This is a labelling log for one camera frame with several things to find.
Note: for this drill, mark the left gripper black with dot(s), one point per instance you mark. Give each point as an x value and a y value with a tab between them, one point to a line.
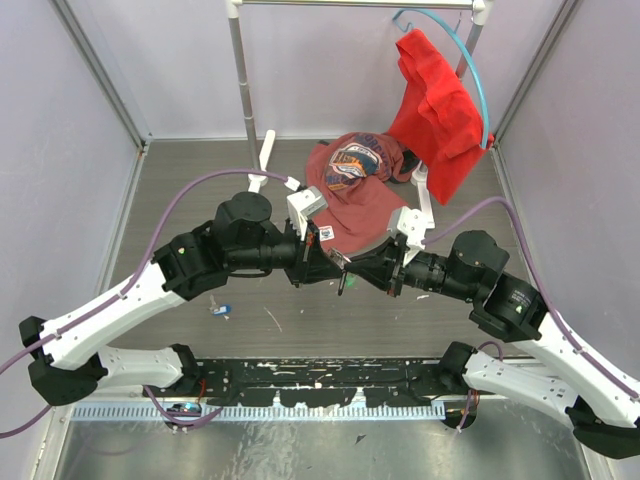
313	264

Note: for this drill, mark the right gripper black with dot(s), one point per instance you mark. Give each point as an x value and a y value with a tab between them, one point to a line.
382	265

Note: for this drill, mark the key with black tag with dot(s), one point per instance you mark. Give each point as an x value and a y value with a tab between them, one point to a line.
342	283

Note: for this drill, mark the large metal keyring with clips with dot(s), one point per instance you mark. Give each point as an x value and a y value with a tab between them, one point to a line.
338	258

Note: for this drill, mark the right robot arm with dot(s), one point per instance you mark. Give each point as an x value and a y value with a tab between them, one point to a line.
597	401

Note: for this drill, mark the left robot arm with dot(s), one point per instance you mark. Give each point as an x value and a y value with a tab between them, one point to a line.
72	355

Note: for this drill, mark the faded red t-shirt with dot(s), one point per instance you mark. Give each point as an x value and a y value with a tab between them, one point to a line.
352	172

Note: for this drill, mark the key with blue tag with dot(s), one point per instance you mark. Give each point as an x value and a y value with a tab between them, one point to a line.
219	310

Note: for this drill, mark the white clothes rack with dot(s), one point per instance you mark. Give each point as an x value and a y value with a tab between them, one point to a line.
291	50

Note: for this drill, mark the bright red shirt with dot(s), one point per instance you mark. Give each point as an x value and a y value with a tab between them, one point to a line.
437	119

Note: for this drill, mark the blue clothes hanger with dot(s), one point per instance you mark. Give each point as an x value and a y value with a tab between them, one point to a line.
479	16

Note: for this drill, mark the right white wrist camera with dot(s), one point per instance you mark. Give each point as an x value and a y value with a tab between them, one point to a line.
413	224

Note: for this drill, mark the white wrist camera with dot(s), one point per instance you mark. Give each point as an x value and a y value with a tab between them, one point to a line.
413	224
303	204

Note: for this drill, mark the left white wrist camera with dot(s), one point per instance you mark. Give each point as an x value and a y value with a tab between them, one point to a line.
303	204

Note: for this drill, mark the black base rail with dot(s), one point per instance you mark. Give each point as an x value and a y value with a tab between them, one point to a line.
315	383

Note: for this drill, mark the white cable duct strip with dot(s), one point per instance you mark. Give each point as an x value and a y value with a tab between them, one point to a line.
358	411

